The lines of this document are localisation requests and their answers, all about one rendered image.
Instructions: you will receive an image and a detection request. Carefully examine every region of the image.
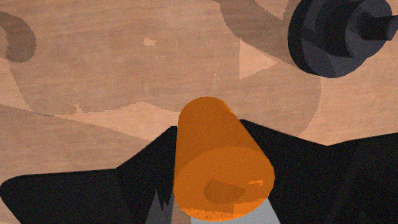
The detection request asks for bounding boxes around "orange knob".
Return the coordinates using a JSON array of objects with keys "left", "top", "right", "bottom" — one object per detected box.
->
[{"left": 173, "top": 96, "right": 275, "bottom": 222}]

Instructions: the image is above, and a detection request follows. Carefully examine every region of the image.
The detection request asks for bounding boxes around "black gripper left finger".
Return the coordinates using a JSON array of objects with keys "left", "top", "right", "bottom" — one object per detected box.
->
[{"left": 0, "top": 126, "right": 177, "bottom": 224}]

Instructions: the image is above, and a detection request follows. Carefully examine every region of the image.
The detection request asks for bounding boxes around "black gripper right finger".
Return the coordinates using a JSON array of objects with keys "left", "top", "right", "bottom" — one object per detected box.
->
[{"left": 239, "top": 119, "right": 398, "bottom": 224}]

